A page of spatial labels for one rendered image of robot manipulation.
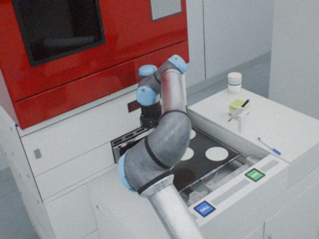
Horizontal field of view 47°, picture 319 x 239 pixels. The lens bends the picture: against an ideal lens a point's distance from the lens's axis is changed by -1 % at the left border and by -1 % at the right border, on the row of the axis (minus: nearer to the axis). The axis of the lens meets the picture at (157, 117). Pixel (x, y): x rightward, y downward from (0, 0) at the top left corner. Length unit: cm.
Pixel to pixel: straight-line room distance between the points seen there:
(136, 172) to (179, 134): 16
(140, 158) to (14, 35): 59
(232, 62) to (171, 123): 341
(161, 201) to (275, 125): 86
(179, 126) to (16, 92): 61
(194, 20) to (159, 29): 225
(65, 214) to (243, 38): 322
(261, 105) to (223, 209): 74
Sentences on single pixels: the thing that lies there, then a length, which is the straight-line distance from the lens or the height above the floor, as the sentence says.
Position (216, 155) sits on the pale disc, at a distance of 165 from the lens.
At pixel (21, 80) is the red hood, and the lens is 135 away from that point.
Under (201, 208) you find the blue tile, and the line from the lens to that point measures 132.
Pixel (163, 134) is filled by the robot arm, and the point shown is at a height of 135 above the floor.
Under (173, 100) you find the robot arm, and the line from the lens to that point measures 112.
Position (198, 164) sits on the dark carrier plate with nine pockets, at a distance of 160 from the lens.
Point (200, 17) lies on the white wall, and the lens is 386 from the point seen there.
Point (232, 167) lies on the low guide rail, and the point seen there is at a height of 84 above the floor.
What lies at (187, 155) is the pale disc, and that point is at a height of 90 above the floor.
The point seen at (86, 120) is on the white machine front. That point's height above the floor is 113.
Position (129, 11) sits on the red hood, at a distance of 147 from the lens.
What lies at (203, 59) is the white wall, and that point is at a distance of 402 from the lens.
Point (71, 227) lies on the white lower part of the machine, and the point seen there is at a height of 62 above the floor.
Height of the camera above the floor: 191
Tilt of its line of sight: 31 degrees down
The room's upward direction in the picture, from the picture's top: 6 degrees counter-clockwise
